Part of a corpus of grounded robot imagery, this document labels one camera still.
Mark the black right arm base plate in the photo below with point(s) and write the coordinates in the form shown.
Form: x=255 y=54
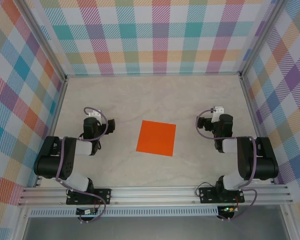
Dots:
x=207 y=195

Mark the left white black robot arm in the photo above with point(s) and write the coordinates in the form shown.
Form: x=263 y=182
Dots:
x=47 y=165

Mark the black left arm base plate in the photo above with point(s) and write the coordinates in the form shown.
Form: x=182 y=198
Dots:
x=103 y=195

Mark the white left plastic mount bracket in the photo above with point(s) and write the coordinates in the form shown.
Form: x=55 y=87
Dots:
x=93 y=113

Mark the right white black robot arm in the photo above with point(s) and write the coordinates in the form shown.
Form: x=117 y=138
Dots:
x=265 y=165

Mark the aluminium frame post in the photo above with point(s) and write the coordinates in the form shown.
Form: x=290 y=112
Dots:
x=43 y=41
x=261 y=40

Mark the right small circuit board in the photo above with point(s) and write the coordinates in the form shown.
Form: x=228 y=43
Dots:
x=228 y=209

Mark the small circuit board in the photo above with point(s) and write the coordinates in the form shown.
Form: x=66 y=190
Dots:
x=86 y=211
x=228 y=209

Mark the long aluminium mounting rail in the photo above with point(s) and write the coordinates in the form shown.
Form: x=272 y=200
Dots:
x=152 y=196

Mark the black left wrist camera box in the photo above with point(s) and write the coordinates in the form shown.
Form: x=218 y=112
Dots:
x=111 y=125

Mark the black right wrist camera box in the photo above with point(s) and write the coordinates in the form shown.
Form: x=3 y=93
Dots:
x=204 y=123

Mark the white right plastic mount bracket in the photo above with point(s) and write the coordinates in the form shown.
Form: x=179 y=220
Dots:
x=218 y=110

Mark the aluminium side rail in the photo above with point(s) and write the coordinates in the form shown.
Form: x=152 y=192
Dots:
x=55 y=117
x=253 y=116

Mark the orange square paper sheet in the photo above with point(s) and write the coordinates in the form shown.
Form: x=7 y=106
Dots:
x=156 y=137

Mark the left small circuit board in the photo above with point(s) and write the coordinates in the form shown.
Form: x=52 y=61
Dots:
x=86 y=211

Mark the aluminium frame leg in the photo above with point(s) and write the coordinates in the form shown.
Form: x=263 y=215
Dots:
x=291 y=225
x=19 y=225

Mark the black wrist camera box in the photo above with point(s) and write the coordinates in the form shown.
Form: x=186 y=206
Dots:
x=111 y=125
x=204 y=123

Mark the white plastic mount bracket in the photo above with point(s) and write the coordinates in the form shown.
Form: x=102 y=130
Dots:
x=93 y=113
x=218 y=110

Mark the grey metal panel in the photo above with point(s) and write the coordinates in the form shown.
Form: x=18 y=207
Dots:
x=152 y=228

